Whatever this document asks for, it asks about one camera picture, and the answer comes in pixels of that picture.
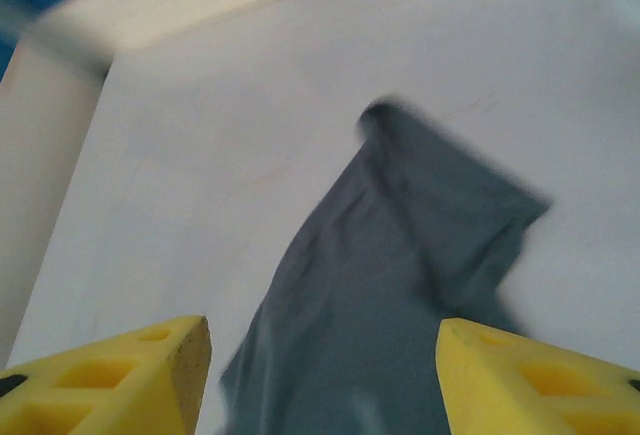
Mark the grey t-shirt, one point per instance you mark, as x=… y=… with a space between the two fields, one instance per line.
x=375 y=265

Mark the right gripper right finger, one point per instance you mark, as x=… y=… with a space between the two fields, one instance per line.
x=525 y=385

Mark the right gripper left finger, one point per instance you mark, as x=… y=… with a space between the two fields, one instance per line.
x=100 y=390

